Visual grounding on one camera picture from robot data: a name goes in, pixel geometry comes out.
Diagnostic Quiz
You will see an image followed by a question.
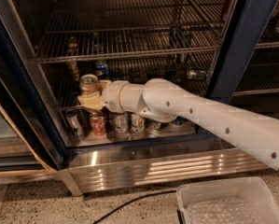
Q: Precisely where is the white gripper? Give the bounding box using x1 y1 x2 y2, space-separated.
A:
77 80 146 113

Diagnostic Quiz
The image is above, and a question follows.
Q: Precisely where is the orange soda can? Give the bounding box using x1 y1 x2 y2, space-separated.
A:
78 73 102 114

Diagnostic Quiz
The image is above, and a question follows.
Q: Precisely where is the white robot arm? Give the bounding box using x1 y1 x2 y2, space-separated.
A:
78 78 279 171

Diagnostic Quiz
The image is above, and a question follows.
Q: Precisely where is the blue Pepsi can on shelf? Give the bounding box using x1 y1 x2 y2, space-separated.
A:
93 60 109 79

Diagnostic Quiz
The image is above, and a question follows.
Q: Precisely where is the red Coca-Cola can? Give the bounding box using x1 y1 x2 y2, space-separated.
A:
90 112 105 136

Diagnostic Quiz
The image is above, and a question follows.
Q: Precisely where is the white green can left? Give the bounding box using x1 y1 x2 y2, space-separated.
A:
113 113 129 133

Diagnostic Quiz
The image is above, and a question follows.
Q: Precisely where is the white green can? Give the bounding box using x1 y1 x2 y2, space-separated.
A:
131 114 145 133
113 113 129 133

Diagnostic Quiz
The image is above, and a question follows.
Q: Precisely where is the silver can bottom left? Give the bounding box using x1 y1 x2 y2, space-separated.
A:
65 110 84 136

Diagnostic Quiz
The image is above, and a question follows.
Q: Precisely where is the white green can right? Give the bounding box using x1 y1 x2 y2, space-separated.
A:
131 114 145 133

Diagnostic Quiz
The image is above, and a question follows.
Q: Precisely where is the blue silver can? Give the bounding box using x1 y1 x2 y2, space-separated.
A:
151 120 162 132

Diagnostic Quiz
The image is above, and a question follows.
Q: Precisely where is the steel fridge base grille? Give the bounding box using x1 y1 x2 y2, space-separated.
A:
57 134 267 196

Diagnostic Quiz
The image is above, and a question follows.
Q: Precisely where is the blue Pepsi can bottom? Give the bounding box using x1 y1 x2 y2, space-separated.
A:
172 116 186 126

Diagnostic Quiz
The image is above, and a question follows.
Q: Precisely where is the open fridge glass door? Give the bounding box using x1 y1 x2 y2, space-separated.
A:
0 16 63 185

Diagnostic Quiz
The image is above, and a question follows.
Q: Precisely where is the clear lying bottle on shelf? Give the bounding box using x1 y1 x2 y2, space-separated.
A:
187 69 207 80

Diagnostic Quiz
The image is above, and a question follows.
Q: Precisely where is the dark blue fridge pillar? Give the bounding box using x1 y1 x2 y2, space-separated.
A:
205 0 278 104

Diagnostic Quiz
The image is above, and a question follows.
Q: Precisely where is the bubble wrap sheet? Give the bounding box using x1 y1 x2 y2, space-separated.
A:
187 197 266 224

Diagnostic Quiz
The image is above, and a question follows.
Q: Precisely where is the clear plastic bin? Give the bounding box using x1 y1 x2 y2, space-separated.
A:
176 176 279 224

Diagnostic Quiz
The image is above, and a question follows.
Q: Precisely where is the upper wire fridge shelf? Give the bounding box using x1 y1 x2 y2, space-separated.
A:
35 0 225 63

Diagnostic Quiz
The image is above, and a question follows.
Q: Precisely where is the wire fridge shelf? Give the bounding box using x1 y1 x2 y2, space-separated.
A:
35 0 225 63
53 51 215 111

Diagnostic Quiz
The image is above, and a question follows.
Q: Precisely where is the middle wire fridge shelf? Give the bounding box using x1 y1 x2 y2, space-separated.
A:
53 51 215 111

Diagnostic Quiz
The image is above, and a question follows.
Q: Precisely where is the black floor cable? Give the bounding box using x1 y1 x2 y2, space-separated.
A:
91 189 177 224

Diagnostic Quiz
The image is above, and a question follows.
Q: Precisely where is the right compartment wire shelf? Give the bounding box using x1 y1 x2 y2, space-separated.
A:
233 22 279 96

